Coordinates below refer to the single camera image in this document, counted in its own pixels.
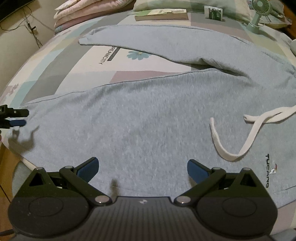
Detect black wall cable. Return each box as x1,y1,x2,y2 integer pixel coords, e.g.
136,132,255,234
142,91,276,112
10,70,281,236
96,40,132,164
0,5,55,49

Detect patchwork pillow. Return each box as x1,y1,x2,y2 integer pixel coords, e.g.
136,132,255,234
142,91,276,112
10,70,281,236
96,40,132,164
133,0,251,22

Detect green handheld fan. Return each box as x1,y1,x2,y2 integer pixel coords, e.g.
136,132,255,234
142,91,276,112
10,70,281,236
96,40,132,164
246,0,271,34

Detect patchwork bed sheet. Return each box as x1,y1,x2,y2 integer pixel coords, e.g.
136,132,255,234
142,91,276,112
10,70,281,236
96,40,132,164
1,12,295,233

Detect green white tissue pack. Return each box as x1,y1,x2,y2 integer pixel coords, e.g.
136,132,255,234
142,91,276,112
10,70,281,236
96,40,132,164
204,6,223,21

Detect green paperback book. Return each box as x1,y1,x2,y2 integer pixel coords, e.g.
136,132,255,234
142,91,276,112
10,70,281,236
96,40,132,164
134,9,188,21

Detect grey sweatpants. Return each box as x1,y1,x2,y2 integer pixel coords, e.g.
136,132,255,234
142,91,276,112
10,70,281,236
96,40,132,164
6,25,295,207

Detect folded pink quilt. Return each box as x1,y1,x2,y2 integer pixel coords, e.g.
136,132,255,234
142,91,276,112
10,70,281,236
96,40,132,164
54,1,135,34

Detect grey plush cushion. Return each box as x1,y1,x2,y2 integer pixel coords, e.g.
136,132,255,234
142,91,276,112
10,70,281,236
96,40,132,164
290,39,296,56

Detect wall mounted television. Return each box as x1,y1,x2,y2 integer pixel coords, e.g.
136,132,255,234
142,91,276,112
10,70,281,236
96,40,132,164
0,0,34,21

